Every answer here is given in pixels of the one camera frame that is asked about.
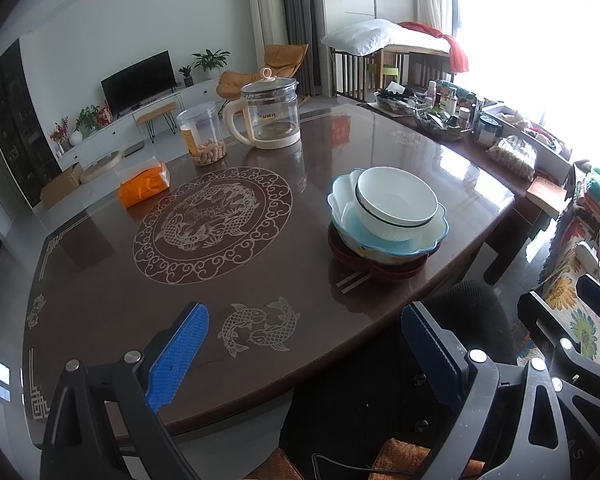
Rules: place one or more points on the white television cabinet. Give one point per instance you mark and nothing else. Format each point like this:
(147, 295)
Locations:
(110, 132)

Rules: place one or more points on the glass jar with dark lid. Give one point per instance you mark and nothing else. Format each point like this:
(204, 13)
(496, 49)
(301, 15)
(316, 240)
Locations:
(487, 132)

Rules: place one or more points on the red cloth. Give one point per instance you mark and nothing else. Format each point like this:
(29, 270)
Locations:
(457, 55)

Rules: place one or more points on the white power strip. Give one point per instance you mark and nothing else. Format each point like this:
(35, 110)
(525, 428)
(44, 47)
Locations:
(592, 257)

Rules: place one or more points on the orange rocking chair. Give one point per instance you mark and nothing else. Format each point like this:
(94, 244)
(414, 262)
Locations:
(285, 60)

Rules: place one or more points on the red gift box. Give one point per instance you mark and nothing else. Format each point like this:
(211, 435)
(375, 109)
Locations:
(104, 114)

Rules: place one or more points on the brown book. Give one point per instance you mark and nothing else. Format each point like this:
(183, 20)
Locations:
(545, 195)

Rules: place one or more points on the white storage box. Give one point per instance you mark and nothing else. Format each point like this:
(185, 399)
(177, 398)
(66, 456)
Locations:
(550, 157)

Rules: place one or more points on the grey floor scale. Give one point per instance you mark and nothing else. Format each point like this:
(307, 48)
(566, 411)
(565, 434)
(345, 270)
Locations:
(134, 148)

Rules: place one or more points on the grey curtain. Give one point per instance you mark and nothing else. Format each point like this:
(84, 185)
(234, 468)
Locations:
(305, 25)

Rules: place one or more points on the wooden crib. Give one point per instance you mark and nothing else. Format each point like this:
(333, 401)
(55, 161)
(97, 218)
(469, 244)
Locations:
(350, 75)

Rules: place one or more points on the orange tissue pack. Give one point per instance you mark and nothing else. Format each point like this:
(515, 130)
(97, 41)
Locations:
(142, 190)

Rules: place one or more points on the white ribbed dark-rimmed bowl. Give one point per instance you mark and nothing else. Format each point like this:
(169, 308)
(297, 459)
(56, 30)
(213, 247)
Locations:
(390, 232)

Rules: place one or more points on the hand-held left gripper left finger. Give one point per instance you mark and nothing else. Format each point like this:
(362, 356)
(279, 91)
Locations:
(177, 355)

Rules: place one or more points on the orange seat cushion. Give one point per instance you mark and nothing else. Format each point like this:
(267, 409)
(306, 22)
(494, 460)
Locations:
(405, 455)

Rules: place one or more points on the clear plastic snack jar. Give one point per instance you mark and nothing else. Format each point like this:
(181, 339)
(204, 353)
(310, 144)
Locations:
(200, 130)

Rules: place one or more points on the round white vase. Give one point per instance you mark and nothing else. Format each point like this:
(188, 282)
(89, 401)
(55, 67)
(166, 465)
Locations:
(76, 138)

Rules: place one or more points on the white pillow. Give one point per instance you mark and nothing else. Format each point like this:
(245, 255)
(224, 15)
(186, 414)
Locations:
(362, 37)

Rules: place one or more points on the glass tray of dark items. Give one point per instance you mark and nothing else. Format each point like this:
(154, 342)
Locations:
(397, 102)

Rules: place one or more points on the black television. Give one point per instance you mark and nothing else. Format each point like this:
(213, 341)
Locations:
(137, 82)

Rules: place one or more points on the wooden stool with metal legs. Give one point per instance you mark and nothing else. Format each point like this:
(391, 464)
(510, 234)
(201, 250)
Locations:
(155, 109)

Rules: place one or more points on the red flowers in vase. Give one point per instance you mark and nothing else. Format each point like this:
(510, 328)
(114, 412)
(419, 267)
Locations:
(59, 132)

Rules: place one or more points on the floral blanket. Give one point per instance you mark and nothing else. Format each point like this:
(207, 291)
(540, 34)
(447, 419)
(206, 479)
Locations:
(570, 240)

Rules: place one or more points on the cardboard box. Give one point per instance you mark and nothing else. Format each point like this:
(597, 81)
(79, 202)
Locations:
(60, 187)

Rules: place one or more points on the basket of bottles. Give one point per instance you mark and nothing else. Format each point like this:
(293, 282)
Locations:
(442, 127)

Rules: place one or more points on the plain white bowl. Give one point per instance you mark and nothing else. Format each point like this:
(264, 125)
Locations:
(395, 195)

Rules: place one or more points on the wooden side table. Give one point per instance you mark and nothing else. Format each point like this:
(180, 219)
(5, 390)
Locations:
(475, 155)

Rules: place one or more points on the small green chair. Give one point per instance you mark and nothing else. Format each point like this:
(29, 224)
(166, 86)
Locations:
(390, 72)

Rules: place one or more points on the small potted plant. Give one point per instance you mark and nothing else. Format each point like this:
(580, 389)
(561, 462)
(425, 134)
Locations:
(186, 76)

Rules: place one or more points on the large potted green plant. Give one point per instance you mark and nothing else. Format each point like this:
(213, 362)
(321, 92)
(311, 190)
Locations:
(210, 60)

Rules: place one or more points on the black display cabinet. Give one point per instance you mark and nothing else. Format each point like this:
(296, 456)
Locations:
(15, 120)

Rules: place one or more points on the red flower-shaped plate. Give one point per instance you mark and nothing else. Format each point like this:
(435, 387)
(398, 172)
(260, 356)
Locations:
(347, 259)

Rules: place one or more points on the covered standing air conditioner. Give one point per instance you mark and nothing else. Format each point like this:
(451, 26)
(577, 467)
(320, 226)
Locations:
(265, 15)

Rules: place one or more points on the bushy green potted plant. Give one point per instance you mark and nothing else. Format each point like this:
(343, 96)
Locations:
(87, 119)

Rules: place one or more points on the round wooden tray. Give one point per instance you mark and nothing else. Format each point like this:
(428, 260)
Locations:
(100, 166)

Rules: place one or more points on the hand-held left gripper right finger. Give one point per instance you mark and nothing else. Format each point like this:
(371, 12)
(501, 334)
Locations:
(430, 355)

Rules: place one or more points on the blue scalloped bowl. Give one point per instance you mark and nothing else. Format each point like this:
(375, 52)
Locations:
(347, 222)

